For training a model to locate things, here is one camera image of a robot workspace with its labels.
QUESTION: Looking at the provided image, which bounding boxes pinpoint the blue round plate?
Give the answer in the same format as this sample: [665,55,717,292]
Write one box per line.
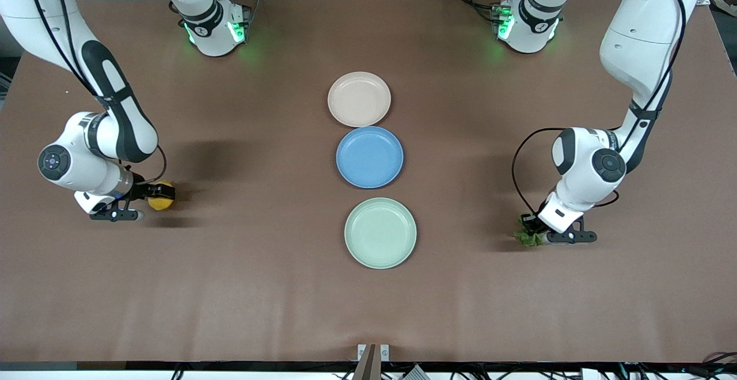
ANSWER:
[336,126,405,189]

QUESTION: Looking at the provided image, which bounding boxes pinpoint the small metal bracket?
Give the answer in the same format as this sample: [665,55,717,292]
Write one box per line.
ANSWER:
[357,344,390,363]

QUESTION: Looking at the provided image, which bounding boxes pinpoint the green lettuce leaf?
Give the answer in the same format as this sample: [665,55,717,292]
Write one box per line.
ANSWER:
[514,214,548,248]

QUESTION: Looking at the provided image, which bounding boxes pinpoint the yellow lemon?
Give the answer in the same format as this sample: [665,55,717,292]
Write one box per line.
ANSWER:
[148,181,176,212]

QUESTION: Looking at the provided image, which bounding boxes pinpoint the light green round plate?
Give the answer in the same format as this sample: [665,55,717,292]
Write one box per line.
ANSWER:
[344,197,417,269]

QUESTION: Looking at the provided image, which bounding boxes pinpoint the beige round plate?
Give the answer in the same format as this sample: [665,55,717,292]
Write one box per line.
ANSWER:
[328,71,392,128]

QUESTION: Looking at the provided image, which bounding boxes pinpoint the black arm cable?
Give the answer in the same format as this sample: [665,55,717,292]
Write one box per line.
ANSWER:
[23,0,168,185]
[511,0,687,219]

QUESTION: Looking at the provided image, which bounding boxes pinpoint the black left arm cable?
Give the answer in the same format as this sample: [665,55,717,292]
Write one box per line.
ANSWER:
[511,0,687,219]

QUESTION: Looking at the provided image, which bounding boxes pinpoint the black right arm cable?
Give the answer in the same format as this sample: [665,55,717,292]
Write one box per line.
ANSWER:
[23,0,168,185]

